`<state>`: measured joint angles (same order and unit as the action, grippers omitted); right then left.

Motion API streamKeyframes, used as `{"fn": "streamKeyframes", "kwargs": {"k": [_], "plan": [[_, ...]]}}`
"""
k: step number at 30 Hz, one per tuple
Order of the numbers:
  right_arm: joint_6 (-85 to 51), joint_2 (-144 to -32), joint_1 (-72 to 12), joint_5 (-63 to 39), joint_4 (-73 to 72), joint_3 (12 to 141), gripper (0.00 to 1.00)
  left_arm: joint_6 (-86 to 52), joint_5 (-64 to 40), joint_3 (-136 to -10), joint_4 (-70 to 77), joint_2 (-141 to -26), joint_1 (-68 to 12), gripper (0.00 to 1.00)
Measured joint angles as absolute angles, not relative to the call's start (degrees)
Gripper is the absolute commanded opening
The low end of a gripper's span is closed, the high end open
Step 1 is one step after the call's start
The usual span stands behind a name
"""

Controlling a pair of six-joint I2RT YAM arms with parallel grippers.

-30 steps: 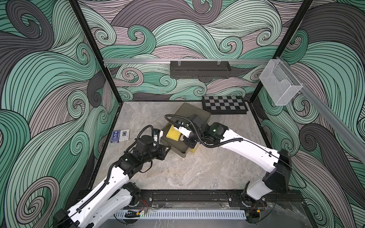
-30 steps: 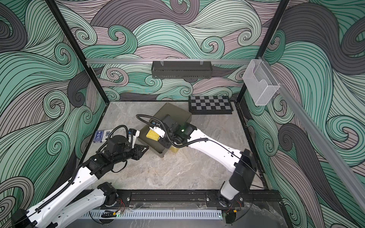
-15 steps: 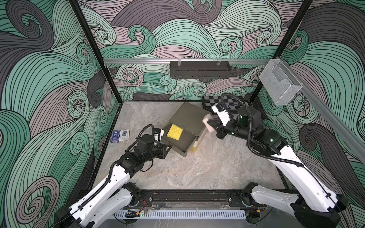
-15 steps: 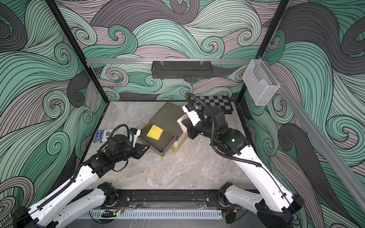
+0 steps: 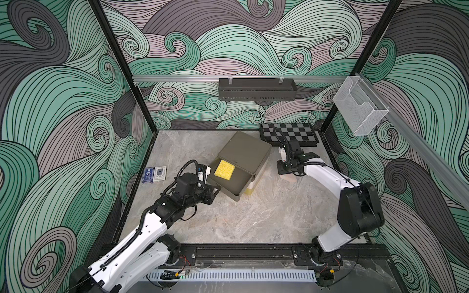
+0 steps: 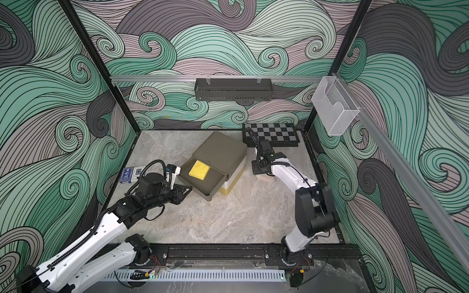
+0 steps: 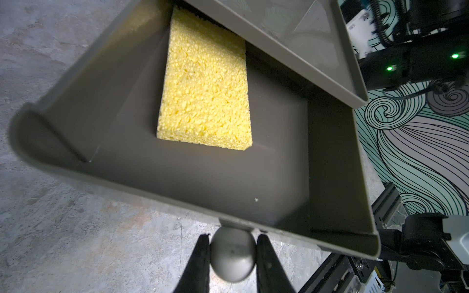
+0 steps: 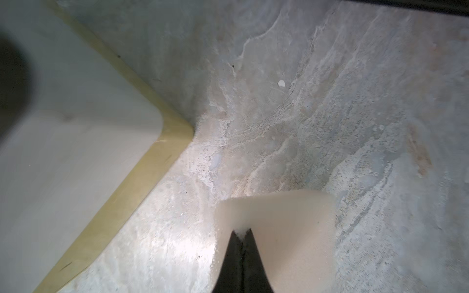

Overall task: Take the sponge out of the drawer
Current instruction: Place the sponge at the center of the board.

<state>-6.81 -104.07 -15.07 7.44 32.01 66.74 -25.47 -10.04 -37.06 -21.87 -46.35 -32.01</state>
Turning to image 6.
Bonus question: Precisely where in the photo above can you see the yellow sponge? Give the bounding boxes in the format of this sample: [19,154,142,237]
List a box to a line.
[189,161,210,180]

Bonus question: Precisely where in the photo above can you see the olive three-drawer storage box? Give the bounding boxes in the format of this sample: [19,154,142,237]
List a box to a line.
[192,131,247,195]

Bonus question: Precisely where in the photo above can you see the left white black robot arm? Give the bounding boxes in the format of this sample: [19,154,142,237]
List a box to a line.
[14,159,192,293]

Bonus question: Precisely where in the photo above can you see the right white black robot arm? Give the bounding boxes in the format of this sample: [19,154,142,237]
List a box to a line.
[246,127,338,266]

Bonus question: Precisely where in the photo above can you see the black white chessboard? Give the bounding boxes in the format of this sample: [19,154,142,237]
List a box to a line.
[242,123,300,148]

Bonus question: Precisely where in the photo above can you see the white playing card box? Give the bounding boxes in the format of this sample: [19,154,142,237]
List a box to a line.
[131,166,145,183]

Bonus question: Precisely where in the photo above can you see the blue playing card box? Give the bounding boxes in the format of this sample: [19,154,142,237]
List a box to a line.
[119,167,134,183]

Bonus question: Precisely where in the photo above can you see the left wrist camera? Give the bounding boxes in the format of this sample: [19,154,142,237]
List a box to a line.
[165,164,181,190]

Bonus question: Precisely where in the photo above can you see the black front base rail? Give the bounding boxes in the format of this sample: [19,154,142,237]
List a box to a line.
[150,243,362,266]

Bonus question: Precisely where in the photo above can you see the black wall-mounted tray shelf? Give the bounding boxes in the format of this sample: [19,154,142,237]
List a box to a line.
[194,78,274,102]

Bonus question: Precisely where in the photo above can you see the clear acrylic wall holder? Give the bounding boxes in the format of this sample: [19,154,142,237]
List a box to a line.
[311,76,360,136]

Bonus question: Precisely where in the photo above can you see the white slotted cable duct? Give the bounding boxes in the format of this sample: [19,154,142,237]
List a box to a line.
[102,269,287,283]

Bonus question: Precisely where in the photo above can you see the aluminium back wall rail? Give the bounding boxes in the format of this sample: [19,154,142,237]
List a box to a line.
[109,74,325,84]

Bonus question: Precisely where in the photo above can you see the aluminium wall rail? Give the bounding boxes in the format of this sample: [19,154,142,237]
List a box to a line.
[109,74,325,84]
[332,73,469,272]

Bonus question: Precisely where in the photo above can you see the aluminium right wall rail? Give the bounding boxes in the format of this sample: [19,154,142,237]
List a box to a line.
[332,73,469,272]

